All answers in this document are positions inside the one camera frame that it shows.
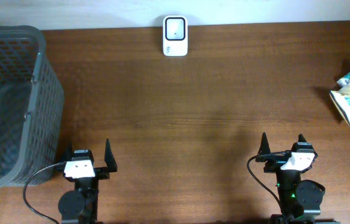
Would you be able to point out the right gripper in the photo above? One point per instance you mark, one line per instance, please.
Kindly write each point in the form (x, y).
(275, 161)

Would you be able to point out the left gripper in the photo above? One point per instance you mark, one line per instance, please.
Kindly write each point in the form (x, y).
(101, 173)

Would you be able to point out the teal tissue pack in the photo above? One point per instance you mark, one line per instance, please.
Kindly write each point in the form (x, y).
(345, 80)

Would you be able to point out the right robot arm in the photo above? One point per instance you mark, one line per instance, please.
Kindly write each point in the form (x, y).
(299, 200)

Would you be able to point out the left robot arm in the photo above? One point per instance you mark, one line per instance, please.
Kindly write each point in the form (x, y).
(80, 205)

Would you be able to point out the white barcode scanner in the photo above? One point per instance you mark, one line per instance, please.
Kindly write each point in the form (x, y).
(175, 36)

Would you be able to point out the grey plastic basket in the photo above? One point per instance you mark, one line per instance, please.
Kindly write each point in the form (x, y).
(31, 107)

